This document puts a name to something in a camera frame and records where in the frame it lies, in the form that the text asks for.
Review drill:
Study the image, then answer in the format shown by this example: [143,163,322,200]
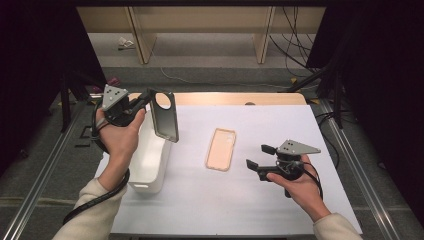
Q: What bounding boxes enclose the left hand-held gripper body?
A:
[101,83,141,128]

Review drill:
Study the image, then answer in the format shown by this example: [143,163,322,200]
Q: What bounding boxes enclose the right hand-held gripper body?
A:
[257,139,322,183]

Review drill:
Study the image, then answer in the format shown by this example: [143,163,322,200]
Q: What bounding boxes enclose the grey phone case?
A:
[148,90,180,144]

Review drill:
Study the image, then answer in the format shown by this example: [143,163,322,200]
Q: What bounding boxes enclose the beige phone case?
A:
[205,127,238,173]

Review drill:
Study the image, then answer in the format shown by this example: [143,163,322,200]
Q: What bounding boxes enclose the white plastic storage box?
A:
[127,111,175,195]

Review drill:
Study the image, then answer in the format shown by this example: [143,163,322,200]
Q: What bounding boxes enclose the person's right hand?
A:
[266,154,332,223]

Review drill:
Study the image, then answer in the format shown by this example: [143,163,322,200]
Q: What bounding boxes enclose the person's left hand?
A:
[94,107,147,193]

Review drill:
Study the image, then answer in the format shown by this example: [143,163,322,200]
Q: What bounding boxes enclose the pink flat object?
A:
[91,77,121,94]

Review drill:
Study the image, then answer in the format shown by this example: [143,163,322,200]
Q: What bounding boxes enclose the white table sheet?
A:
[94,104,364,235]

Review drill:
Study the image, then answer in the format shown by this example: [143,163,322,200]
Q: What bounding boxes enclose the black metal stand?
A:
[279,63,346,130]
[59,68,128,134]

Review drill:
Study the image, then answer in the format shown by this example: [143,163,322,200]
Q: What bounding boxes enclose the crumpled white scrap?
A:
[117,36,136,52]

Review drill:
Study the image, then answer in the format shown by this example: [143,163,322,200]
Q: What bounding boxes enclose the light wooden table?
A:
[128,92,308,106]

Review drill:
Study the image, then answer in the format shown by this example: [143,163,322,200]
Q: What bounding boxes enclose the dark curtain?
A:
[0,3,108,176]
[305,3,424,228]

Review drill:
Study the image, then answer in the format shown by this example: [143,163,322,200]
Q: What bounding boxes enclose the black floor cable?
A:
[314,111,342,170]

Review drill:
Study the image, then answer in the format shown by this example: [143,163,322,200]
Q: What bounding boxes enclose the right hand-held gripper cable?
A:
[301,162,325,201]

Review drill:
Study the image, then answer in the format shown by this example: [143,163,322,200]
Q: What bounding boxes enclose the hand-held gripper cable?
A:
[62,99,131,226]
[301,162,325,201]

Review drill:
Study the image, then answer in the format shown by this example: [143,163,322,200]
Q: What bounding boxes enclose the aluminium floor rail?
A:
[318,99,401,240]
[2,103,88,240]

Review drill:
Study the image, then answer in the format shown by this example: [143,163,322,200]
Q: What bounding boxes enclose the light wooden furniture frame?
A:
[75,5,327,65]

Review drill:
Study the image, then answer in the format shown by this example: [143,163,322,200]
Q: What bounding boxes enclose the left hand-held gripper cable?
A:
[62,99,131,226]

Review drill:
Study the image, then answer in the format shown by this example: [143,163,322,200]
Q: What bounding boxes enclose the bundle of black cables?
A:
[268,5,321,78]

